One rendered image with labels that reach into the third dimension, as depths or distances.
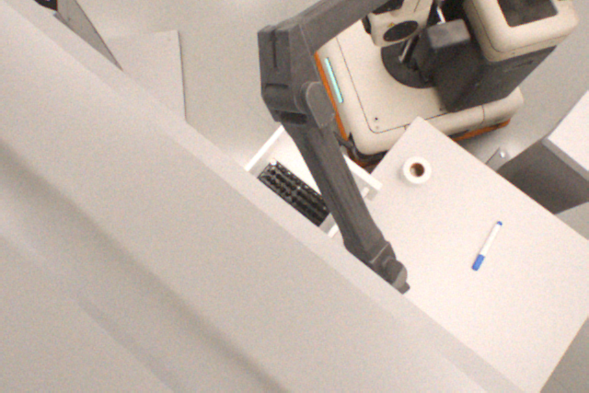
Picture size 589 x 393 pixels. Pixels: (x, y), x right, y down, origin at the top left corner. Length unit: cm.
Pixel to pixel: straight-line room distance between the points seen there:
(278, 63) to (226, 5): 169
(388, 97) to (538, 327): 96
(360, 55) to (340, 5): 118
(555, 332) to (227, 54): 163
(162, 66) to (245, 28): 40
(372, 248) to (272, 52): 40
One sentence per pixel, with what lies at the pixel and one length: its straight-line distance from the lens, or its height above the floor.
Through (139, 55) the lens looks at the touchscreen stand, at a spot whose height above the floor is 4.
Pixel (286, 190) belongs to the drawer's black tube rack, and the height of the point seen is 90.
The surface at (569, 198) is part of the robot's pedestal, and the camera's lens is 179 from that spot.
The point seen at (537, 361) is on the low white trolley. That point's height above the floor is 76.
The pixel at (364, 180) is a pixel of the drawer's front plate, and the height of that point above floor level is 92.
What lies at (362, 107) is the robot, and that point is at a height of 28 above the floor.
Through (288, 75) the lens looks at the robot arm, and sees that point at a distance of 76.
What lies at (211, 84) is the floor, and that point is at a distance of 228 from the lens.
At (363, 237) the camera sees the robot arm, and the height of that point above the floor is 112.
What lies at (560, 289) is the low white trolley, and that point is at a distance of 145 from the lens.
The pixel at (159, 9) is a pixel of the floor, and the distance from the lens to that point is 249.
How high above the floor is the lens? 205
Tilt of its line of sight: 75 degrees down
